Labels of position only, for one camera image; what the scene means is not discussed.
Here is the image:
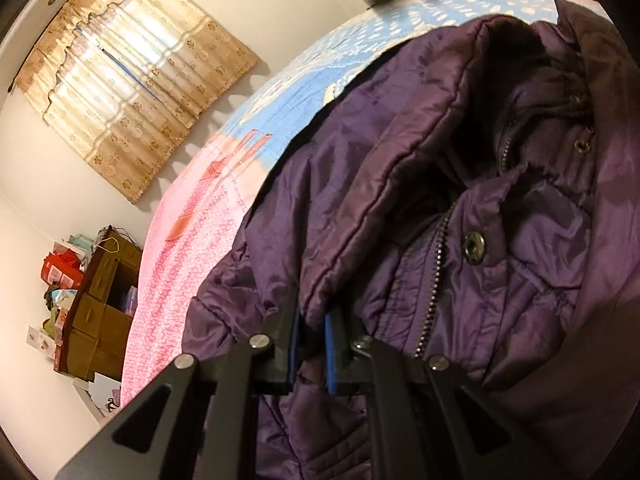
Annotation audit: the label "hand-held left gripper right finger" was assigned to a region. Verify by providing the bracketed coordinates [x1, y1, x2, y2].
[324, 310, 553, 480]

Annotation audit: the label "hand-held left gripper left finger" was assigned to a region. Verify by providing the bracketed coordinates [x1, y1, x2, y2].
[54, 305, 302, 480]

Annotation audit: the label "dark purple padded jacket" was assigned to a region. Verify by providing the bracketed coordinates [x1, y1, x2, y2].
[181, 0, 640, 480]

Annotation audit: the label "blue polka dot bedsheet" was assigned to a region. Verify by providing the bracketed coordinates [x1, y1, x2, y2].
[220, 0, 561, 161]

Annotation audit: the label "stacked boxes under desk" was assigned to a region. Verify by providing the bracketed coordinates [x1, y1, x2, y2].
[117, 285, 138, 318]

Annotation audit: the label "white paper bag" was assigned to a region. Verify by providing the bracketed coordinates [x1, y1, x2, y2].
[75, 372, 123, 418]

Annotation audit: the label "brown wooden desk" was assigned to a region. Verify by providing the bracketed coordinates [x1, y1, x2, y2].
[57, 227, 143, 381]

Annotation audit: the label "light blue bag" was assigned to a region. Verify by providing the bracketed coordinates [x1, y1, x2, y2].
[65, 232, 93, 256]

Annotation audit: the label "green cloth on desk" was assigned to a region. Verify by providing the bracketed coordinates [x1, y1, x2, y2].
[42, 305, 63, 338]

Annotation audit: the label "white printed card box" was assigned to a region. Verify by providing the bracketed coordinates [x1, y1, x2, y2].
[27, 325, 56, 361]

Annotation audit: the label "beige patterned window curtain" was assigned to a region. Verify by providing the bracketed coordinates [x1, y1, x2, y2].
[12, 0, 260, 206]

